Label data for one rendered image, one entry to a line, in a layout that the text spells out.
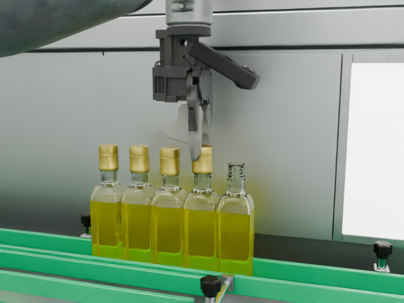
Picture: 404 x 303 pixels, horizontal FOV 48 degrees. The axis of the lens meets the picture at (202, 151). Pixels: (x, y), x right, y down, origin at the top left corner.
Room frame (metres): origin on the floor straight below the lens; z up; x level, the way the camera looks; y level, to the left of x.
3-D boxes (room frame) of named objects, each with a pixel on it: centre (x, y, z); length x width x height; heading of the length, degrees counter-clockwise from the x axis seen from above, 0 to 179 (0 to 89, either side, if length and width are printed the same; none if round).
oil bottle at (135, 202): (0.78, 0.11, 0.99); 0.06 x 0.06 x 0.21; 74
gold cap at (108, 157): (0.80, 0.17, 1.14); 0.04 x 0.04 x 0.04
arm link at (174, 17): (0.75, 0.02, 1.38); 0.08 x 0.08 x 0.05
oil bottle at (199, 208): (0.75, 0.00, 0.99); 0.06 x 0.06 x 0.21; 74
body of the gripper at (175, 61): (0.76, 0.03, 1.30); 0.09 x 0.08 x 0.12; 74
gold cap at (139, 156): (0.78, 0.11, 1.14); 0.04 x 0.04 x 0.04
